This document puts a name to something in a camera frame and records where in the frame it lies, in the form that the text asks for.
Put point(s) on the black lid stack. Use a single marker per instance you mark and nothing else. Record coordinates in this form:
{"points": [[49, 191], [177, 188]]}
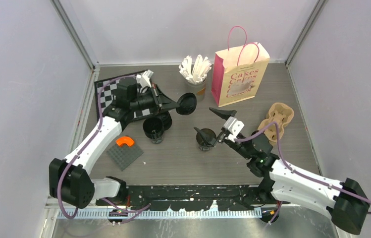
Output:
{"points": [[166, 120]]}

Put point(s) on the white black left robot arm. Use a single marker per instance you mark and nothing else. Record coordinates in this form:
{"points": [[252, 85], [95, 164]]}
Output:
{"points": [[69, 178]]}

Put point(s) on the grey studded baseplate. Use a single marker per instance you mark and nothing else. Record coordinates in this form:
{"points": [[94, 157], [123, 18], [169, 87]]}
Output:
{"points": [[123, 156]]}

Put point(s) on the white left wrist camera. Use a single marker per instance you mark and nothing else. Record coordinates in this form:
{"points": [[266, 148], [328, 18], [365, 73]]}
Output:
{"points": [[144, 79]]}

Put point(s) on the orange curved pipe piece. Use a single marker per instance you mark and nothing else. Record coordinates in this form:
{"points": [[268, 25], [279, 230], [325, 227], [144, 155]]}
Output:
{"points": [[125, 140]]}

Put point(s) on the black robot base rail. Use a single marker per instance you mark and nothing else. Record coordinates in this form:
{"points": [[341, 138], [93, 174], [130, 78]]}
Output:
{"points": [[193, 197]]}

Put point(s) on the black white chessboard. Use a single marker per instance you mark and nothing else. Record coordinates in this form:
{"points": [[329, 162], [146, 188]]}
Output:
{"points": [[105, 94]]}

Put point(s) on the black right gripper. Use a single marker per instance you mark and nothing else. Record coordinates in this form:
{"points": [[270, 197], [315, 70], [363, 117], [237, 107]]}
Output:
{"points": [[222, 113]]}

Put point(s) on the single black coffee cup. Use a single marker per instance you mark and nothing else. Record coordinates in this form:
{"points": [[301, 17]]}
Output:
{"points": [[206, 139]]}

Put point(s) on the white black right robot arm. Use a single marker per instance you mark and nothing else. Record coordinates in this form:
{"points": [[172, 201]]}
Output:
{"points": [[343, 202]]}

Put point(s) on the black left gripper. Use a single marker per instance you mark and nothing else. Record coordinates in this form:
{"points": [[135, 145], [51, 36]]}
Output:
{"points": [[164, 103]]}

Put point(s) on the grey holder cup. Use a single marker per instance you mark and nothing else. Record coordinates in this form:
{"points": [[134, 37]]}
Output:
{"points": [[198, 89]]}

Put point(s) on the white wrapped stirrers bundle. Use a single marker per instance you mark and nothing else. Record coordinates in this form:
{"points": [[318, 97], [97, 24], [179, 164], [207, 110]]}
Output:
{"points": [[195, 70]]}

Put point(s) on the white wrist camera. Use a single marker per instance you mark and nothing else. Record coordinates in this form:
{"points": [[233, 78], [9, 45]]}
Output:
{"points": [[233, 125], [144, 79]]}

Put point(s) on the pink cakes paper bag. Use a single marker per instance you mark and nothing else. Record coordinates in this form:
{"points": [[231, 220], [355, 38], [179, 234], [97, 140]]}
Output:
{"points": [[238, 72]]}

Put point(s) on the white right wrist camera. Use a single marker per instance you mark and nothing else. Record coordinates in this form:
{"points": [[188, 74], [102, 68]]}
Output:
{"points": [[233, 125]]}

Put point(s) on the single black cup lid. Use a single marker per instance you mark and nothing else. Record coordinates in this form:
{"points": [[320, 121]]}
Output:
{"points": [[187, 104]]}

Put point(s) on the black cup stack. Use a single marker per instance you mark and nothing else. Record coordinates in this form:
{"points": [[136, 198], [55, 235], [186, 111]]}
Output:
{"points": [[154, 129]]}

